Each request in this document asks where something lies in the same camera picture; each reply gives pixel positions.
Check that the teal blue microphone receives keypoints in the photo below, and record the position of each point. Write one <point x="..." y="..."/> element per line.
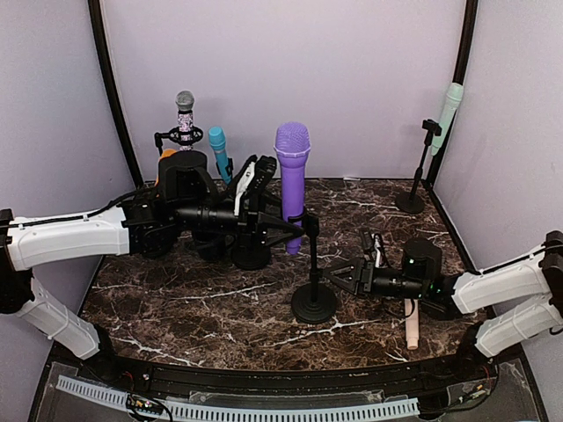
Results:
<point x="217" y="142"/>

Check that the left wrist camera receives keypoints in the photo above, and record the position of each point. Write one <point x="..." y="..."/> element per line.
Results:
<point x="251" y="192"/>

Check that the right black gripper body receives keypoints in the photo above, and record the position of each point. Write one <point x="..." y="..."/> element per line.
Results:
<point x="369" y="269"/>

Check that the black corner post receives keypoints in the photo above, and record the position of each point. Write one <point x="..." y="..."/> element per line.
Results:
<point x="463" y="55"/>
<point x="98" y="30"/>

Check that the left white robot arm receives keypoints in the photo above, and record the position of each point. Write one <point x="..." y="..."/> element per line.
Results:
<point x="147" y="221"/>

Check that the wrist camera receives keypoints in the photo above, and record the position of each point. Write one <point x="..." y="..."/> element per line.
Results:
<point x="373" y="247"/>
<point x="251" y="192"/>

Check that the dark blue mug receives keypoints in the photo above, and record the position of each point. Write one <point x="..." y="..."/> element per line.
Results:
<point x="212" y="250"/>

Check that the right black corner post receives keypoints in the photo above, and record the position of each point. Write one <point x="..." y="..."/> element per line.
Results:
<point x="463" y="55"/>

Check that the white slotted cable duct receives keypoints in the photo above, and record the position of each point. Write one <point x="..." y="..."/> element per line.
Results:
<point x="222" y="407"/>

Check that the black front rail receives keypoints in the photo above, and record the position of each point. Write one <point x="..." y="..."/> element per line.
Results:
<point x="427" y="378"/>

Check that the silver glitter microphone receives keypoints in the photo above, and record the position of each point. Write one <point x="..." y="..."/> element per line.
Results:
<point x="185" y="103"/>

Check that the mint green microphone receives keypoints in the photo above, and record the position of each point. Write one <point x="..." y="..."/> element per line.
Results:
<point x="452" y="100"/>

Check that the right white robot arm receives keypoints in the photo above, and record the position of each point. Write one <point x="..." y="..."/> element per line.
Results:
<point x="536" y="277"/>

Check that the orange microphone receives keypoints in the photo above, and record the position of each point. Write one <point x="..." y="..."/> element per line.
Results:
<point x="166" y="153"/>

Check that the black round-base stand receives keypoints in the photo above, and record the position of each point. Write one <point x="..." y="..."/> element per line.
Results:
<point x="313" y="303"/>
<point x="251" y="259"/>
<point x="410" y="202"/>

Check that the pale pink microphone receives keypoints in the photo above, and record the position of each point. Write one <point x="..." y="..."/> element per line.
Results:
<point x="412" y="324"/>

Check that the left black corner post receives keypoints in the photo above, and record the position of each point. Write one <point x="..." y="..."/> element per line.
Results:
<point x="98" y="30"/>

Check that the black round-base stand, mint mic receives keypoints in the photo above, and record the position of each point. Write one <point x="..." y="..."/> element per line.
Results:
<point x="410" y="202"/>

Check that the purple microphone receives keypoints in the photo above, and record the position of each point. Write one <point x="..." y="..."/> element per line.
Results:
<point x="292" y="147"/>

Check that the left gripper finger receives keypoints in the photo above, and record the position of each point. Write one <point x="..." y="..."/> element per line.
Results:
<point x="291" y="239"/>
<point x="274" y="222"/>

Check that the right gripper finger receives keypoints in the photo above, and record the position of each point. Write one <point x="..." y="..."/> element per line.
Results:
<point x="347" y="283"/>
<point x="349" y="270"/>

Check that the black tripod shock-mount stand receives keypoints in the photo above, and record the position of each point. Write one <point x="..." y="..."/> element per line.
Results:
<point x="169" y="136"/>

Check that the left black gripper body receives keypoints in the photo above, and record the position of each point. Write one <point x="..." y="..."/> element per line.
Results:
<point x="247" y="231"/>

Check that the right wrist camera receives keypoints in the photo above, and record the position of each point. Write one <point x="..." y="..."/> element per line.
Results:
<point x="373" y="247"/>

